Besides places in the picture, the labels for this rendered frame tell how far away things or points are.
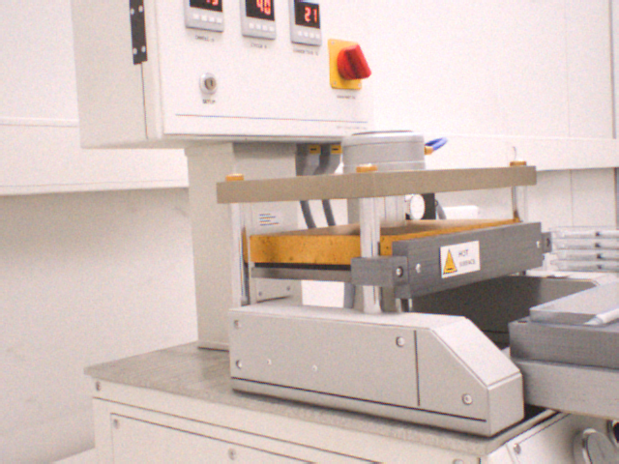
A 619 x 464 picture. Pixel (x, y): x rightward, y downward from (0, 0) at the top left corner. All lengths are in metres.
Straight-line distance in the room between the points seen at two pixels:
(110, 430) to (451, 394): 0.40
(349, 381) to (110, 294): 0.67
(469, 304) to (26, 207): 0.61
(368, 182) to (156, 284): 0.72
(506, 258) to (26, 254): 0.66
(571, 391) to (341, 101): 0.48
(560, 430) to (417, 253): 0.17
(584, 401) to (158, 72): 0.45
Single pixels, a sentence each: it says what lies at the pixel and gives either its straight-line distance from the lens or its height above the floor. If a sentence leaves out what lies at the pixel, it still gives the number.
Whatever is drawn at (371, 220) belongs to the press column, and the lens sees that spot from 0.62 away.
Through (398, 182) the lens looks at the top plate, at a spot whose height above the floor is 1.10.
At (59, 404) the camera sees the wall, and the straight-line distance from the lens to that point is 1.20.
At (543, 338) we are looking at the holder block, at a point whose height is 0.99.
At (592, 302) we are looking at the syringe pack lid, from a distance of 0.64.
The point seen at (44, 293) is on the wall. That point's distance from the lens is 1.17.
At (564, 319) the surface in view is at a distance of 0.59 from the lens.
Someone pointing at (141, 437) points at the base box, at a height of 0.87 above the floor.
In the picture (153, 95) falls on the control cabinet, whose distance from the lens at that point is 0.75.
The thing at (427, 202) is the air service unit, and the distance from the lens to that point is 1.04.
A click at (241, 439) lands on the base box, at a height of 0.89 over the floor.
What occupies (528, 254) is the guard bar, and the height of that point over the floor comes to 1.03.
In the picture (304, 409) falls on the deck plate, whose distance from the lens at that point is 0.64.
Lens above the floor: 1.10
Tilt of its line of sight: 3 degrees down
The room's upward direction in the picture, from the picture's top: 3 degrees counter-clockwise
